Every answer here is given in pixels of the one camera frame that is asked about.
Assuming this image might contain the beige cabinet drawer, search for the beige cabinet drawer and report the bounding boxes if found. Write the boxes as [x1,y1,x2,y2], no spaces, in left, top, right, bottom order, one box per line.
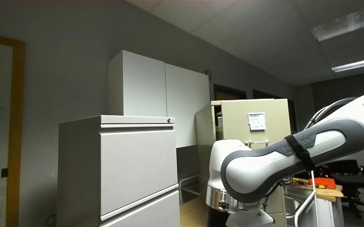
[209,98,292,149]

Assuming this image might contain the white paper label on drawer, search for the white paper label on drawer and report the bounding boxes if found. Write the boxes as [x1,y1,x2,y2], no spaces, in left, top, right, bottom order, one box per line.
[246,111,266,132]

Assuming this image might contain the grey lateral file cabinet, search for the grey lateral file cabinet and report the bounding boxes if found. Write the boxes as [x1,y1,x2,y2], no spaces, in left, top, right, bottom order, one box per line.
[56,115,182,227]

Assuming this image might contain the beige metal filing cabinet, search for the beige metal filing cabinet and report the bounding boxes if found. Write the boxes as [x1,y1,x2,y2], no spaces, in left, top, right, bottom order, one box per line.
[194,98,293,227]

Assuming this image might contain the thin white rod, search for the thin white rod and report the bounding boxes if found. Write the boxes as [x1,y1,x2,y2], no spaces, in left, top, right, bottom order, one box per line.
[292,169,318,227]

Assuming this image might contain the orange tool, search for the orange tool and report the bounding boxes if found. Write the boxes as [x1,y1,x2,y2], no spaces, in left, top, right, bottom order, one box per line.
[308,176,337,190]

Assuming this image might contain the wooden work table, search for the wooden work table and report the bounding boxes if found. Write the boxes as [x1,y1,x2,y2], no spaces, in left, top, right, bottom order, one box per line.
[285,175,346,227]

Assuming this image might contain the narrow ceiling light strip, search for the narrow ceiling light strip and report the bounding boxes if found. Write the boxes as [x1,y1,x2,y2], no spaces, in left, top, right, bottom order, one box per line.
[329,54,364,74]

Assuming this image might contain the black office chair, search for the black office chair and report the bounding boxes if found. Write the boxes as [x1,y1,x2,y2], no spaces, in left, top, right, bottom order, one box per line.
[331,157,364,219]

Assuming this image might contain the long ceiling light panel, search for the long ceiling light panel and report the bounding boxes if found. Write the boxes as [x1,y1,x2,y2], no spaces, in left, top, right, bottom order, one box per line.
[311,1,364,43]

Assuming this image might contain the white tall wall cabinet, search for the white tall wall cabinet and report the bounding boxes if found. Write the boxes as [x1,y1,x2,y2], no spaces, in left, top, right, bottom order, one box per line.
[107,49,211,149]

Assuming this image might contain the metal handle of open drawer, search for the metal handle of open drawer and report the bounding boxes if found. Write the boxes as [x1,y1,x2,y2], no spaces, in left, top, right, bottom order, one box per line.
[247,138,270,149]

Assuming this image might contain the black strap on arm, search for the black strap on arm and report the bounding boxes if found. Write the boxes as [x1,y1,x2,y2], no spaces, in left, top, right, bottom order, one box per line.
[284,133,317,171]

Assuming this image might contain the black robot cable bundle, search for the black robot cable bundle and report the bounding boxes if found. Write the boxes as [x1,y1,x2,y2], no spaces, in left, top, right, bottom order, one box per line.
[303,96,357,130]

